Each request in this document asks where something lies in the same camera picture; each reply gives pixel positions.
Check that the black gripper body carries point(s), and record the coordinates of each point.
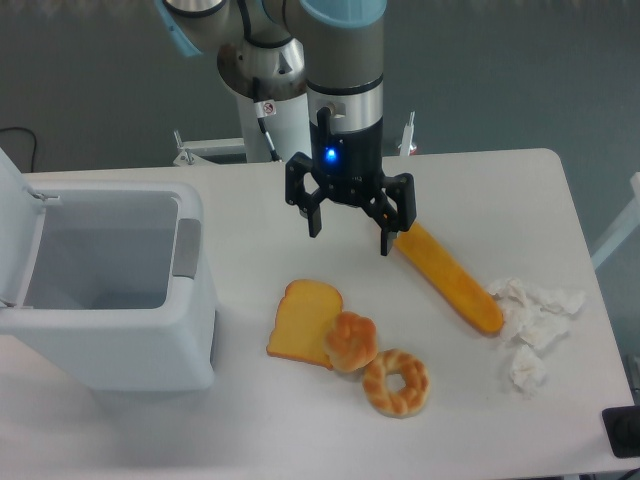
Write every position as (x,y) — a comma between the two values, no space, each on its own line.
(347,166)

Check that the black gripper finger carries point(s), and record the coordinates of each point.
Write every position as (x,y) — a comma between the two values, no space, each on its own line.
(391,203)
(296,168)

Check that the braided ring round bread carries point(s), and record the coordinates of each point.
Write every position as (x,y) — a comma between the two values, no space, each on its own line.
(396,383)

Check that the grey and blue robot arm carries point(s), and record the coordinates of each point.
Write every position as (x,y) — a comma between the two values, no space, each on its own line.
(329,53)

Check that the long baguette bread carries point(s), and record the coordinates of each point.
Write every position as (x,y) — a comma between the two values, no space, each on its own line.
(458,288)

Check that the knotted bun bread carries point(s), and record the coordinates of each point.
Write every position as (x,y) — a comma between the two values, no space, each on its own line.
(351,342)

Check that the toast slice bread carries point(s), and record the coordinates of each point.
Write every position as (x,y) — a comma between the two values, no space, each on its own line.
(303,317)

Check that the large crumpled white tissue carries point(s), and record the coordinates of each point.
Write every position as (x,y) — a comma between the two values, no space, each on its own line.
(534,315)

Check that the small crumpled white tissue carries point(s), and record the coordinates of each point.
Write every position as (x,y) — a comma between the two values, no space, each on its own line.
(527,371)

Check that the white open trash bin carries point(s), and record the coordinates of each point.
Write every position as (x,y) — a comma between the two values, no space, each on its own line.
(108,280)

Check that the black device at table edge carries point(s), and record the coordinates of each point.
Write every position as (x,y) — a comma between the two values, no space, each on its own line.
(622,429)

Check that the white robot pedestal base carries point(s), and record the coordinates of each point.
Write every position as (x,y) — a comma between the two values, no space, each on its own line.
(190,153)

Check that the white frame post right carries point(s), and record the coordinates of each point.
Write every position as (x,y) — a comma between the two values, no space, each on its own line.
(625,223)

